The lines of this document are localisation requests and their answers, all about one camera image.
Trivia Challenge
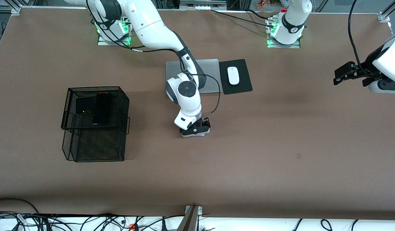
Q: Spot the long black slab smartphone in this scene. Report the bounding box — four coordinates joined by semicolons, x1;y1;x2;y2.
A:
92;92;112;126

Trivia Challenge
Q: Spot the small black flip phone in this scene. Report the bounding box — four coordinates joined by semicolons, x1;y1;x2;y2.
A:
75;96;93;115

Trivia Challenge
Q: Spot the grey closed laptop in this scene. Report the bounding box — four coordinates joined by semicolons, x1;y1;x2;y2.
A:
165;59;223;96

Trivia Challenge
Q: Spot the white computer mouse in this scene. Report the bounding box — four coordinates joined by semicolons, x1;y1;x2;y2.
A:
227;66;240;85

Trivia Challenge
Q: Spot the black mouse pad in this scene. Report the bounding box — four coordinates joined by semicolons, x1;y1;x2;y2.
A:
219;59;253;95

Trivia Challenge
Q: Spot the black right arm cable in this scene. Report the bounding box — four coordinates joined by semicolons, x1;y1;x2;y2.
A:
87;0;222;116

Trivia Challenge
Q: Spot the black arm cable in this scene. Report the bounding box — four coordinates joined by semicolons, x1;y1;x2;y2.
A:
348;0;374;77
87;0;222;116

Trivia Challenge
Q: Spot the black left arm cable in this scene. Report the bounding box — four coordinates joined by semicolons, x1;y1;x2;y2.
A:
348;0;374;77

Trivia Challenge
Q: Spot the aluminium frame profile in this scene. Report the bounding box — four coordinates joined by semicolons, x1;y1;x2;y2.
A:
0;0;22;15
379;0;395;23

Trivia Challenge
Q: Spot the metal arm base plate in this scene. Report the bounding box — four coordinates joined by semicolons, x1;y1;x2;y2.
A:
267;35;301;48
97;32;131;46

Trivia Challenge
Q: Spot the black wire mesh two-tier tray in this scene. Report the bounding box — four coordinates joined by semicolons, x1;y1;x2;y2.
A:
61;86;130;162

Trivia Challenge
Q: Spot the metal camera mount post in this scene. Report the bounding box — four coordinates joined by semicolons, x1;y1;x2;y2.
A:
177;205;203;231

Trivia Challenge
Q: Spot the black cable on table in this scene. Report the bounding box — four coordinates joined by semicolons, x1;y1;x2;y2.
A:
212;10;273;26

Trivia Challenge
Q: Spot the aluminium rail with white connectors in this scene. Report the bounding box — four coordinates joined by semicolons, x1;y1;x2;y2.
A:
179;0;228;10

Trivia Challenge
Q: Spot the thick dark floor cable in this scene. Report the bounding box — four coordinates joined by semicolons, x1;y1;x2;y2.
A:
0;198;41;216

